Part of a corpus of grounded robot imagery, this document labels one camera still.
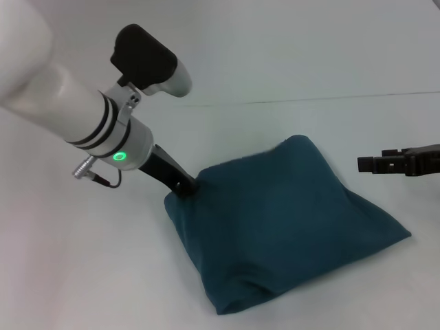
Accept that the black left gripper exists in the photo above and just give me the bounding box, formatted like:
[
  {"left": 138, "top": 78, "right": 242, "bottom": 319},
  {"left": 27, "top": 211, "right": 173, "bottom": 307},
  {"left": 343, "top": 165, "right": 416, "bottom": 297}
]
[{"left": 139, "top": 144, "right": 201, "bottom": 199}]

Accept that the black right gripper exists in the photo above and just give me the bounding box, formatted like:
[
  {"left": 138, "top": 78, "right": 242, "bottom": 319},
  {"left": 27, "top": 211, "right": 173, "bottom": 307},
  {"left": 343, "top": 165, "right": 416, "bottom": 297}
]
[{"left": 357, "top": 144, "right": 440, "bottom": 178}]

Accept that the teal blue shirt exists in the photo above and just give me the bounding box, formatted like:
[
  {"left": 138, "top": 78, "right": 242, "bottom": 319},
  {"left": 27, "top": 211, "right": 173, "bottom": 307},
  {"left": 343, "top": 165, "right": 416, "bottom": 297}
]
[{"left": 163, "top": 134, "right": 413, "bottom": 307}]

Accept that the metal left wrist connector plug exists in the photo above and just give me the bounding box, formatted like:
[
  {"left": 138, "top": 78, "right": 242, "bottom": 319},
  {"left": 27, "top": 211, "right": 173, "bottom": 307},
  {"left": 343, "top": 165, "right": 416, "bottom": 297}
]
[{"left": 71, "top": 155, "right": 113, "bottom": 188}]

